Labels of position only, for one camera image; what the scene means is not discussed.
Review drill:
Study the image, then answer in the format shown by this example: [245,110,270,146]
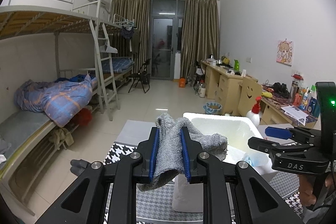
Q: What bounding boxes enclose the wooden smiley chair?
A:
[238,77,262,117]

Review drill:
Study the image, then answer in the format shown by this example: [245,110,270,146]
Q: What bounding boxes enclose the toiletry bottles group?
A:
[289,71,320,118]

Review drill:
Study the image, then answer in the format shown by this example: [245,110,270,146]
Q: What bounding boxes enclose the blue face mask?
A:
[242,152,269,167]

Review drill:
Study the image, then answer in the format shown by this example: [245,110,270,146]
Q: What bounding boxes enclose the black headphones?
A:
[272,83,290,98]

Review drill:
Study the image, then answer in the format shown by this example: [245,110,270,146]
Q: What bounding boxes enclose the metal bunk bed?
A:
[1,0,125,219]

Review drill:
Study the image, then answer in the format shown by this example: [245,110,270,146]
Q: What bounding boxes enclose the white red pump bottle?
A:
[246,97,261,127]

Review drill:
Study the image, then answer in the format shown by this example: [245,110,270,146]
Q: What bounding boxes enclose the glass balcony door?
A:
[150,0,185,80]

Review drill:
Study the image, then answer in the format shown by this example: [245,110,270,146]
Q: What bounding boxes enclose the white styrofoam box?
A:
[171,111,279,213]

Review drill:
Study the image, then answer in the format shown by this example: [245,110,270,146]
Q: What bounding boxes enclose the brown curtain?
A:
[110,0,150,71]
[180,0,219,78]

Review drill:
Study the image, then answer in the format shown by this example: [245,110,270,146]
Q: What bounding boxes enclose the right brown curtain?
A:
[180,0,219,78]

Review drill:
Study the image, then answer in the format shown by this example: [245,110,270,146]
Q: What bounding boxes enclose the black folding chair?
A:
[128,59,151,93]

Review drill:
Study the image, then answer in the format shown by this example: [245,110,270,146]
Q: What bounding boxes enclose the papers on desk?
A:
[281,106,309,125]

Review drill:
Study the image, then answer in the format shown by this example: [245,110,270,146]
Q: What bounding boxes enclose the houndstooth table mat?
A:
[103,120,308,224]

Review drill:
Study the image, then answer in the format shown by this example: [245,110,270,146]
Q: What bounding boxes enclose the yellow banana toy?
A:
[261,92,273,98]

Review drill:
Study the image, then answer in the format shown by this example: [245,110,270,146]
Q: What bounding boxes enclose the person's right hand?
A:
[297,174,336,209]

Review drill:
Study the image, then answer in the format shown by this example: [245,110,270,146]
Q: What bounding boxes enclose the blue trash basket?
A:
[203,102,222,115]

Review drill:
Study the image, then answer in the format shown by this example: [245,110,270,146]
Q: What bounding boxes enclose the wooden desk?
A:
[201,61,302,126]

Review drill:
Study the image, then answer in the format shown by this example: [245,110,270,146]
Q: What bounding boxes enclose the left brown curtain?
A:
[110,0,150,71]

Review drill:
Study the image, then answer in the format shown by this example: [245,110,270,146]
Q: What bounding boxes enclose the orange floor container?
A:
[178,78,186,88]

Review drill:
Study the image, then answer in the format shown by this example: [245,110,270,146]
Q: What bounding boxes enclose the cartoon girl wall picture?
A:
[276,39,294,66]

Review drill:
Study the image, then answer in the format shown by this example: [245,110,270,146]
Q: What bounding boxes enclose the grey sock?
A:
[138,113,228,192]

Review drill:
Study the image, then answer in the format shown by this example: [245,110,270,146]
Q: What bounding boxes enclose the blue plaid blanket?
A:
[14,75,97,127]

